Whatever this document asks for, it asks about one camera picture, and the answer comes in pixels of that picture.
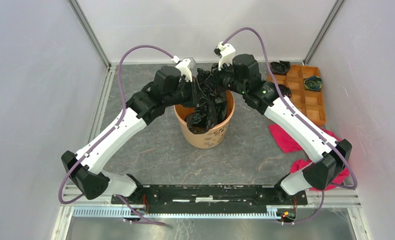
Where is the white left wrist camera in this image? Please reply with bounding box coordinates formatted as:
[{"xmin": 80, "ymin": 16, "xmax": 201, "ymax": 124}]
[{"xmin": 171, "ymin": 55, "xmax": 196, "ymax": 82}]

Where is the rolled trash bag right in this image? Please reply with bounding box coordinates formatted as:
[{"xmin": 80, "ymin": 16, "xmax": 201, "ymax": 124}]
[{"xmin": 303, "ymin": 75, "xmax": 323, "ymax": 92}]

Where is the rolled trash bag top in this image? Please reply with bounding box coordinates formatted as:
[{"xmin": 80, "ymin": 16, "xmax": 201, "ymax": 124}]
[{"xmin": 269, "ymin": 60, "xmax": 291, "ymax": 76}]

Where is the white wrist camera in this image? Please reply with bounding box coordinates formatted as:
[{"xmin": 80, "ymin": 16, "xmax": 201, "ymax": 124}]
[
  {"xmin": 171, "ymin": 55, "xmax": 196, "ymax": 82},
  {"xmin": 214, "ymin": 42, "xmax": 236, "ymax": 71}
]

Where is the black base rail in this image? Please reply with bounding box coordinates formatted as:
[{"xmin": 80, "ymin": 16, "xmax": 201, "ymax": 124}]
[{"xmin": 124, "ymin": 184, "xmax": 308, "ymax": 214}]

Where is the rolled trash bag middle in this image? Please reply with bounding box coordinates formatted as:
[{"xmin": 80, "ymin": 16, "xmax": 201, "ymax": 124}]
[{"xmin": 278, "ymin": 84, "xmax": 293, "ymax": 99}]

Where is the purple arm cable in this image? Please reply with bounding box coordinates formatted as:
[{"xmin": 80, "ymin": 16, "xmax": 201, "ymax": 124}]
[
  {"xmin": 222, "ymin": 27, "xmax": 359, "ymax": 226},
  {"xmin": 57, "ymin": 44, "xmax": 177, "ymax": 227}
]

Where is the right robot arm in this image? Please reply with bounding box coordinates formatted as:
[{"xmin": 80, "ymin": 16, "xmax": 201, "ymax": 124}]
[{"xmin": 210, "ymin": 54, "xmax": 352, "ymax": 204}]

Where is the white comb cable strip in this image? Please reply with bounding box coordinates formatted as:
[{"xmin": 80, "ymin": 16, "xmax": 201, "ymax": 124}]
[{"xmin": 73, "ymin": 206, "xmax": 281, "ymax": 220}]

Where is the rolled trash bag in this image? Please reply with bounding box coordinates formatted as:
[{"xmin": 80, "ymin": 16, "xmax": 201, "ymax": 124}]
[
  {"xmin": 303, "ymin": 75, "xmax": 323, "ymax": 92},
  {"xmin": 269, "ymin": 60, "xmax": 291, "ymax": 76},
  {"xmin": 278, "ymin": 84, "xmax": 293, "ymax": 99}
]

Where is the black plastic trash bag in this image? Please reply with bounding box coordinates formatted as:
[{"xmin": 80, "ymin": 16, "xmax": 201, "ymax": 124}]
[{"xmin": 185, "ymin": 68, "xmax": 227, "ymax": 135}]

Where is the orange plastic trash bin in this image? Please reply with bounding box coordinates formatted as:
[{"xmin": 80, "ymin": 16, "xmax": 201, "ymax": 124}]
[{"xmin": 174, "ymin": 90, "xmax": 235, "ymax": 149}]

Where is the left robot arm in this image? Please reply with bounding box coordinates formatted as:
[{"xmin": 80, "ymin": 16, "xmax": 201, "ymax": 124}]
[{"xmin": 61, "ymin": 62, "xmax": 196, "ymax": 204}]

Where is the orange compartment tray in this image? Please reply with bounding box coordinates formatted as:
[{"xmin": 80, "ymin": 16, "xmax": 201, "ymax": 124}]
[{"xmin": 273, "ymin": 64, "xmax": 327, "ymax": 127}]

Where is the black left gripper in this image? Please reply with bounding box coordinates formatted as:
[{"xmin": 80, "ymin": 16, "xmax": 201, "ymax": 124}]
[{"xmin": 164, "ymin": 76, "xmax": 210, "ymax": 109}]

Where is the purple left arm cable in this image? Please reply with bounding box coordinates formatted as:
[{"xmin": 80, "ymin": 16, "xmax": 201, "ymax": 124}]
[{"xmin": 57, "ymin": 44, "xmax": 177, "ymax": 227}]

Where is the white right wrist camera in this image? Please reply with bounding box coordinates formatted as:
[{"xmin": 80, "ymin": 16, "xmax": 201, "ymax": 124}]
[{"xmin": 214, "ymin": 42, "xmax": 236, "ymax": 71}]

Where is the red cloth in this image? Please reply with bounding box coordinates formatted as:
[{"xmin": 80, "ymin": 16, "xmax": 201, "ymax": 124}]
[{"xmin": 268, "ymin": 124, "xmax": 350, "ymax": 191}]

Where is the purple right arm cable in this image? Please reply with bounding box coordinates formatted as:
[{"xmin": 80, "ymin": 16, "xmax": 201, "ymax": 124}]
[{"xmin": 222, "ymin": 27, "xmax": 359, "ymax": 226}]

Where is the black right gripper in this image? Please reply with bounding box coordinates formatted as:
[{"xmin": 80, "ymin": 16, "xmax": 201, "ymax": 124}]
[{"xmin": 204, "ymin": 59, "xmax": 247, "ymax": 96}]

